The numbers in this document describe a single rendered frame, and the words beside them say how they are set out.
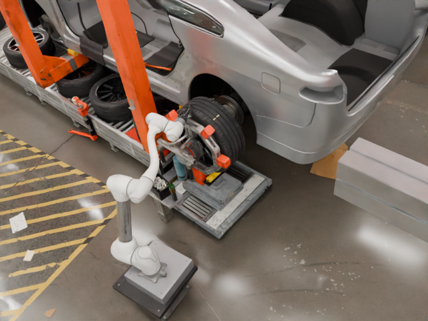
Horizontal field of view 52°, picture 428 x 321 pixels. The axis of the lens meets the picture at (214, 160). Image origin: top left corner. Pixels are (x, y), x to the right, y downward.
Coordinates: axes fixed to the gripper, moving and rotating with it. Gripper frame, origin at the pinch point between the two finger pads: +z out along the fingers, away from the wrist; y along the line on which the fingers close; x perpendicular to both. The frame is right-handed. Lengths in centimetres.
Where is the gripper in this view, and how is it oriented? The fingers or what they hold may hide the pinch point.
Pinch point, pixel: (189, 107)
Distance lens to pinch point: 360.8
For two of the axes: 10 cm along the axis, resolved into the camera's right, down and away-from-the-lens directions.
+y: 9.1, -0.3, -4.2
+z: 3.0, -6.4, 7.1
